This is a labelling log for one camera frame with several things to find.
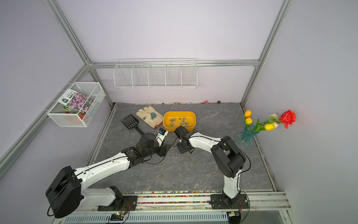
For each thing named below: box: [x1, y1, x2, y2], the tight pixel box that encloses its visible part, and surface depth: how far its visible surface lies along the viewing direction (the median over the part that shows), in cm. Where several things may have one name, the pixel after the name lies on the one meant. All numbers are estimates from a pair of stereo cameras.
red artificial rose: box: [278, 109, 297, 129], surface depth 63 cm
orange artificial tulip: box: [244, 110, 253, 118], surface depth 75 cm
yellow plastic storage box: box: [163, 111, 197, 132], surface depth 111 cm
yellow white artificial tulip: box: [264, 122, 279, 131], surface depth 71 cm
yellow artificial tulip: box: [245, 117, 254, 125], surface depth 72 cm
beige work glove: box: [136, 105, 164, 130], surface depth 114 cm
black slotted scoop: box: [120, 113, 145, 136], surface depth 110 cm
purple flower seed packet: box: [57, 88, 95, 115], surface depth 75 cm
